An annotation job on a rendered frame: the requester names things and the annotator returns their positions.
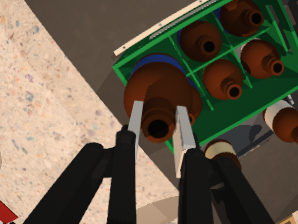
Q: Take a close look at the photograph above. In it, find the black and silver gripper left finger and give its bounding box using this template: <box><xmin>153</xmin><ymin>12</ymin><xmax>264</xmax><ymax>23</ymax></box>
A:
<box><xmin>23</xmin><ymin>100</ymin><xmax>143</xmax><ymax>224</ymax></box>

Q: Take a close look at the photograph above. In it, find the brown glass bottle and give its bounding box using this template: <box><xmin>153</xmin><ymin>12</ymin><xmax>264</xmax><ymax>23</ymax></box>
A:
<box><xmin>187</xmin><ymin>77</ymin><xmax>202</xmax><ymax>126</ymax></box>
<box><xmin>177</xmin><ymin>20</ymin><xmax>222</xmax><ymax>62</ymax></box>
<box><xmin>204</xmin><ymin>139</ymin><xmax>242</xmax><ymax>171</ymax></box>
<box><xmin>214</xmin><ymin>0</ymin><xmax>264</xmax><ymax>37</ymax></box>
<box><xmin>123</xmin><ymin>53</ymin><xmax>193</xmax><ymax>143</ymax></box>
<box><xmin>234</xmin><ymin>37</ymin><xmax>284</xmax><ymax>79</ymax></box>
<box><xmin>197</xmin><ymin>56</ymin><xmax>243</xmax><ymax>100</ymax></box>
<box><xmin>262</xmin><ymin>99</ymin><xmax>298</xmax><ymax>144</ymax></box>

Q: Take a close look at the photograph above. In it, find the green bottle crate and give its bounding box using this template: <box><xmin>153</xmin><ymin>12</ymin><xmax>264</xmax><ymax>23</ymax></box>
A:
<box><xmin>112</xmin><ymin>0</ymin><xmax>298</xmax><ymax>146</ymax></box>

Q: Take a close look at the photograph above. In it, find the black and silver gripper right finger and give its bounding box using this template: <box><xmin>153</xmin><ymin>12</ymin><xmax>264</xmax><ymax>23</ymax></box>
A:
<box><xmin>173</xmin><ymin>106</ymin><xmax>275</xmax><ymax>224</ymax></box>

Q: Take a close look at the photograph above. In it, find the dark grey rectangular tray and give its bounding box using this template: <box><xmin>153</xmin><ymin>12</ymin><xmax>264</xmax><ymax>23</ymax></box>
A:
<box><xmin>200</xmin><ymin>111</ymin><xmax>275</xmax><ymax>159</ymax></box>

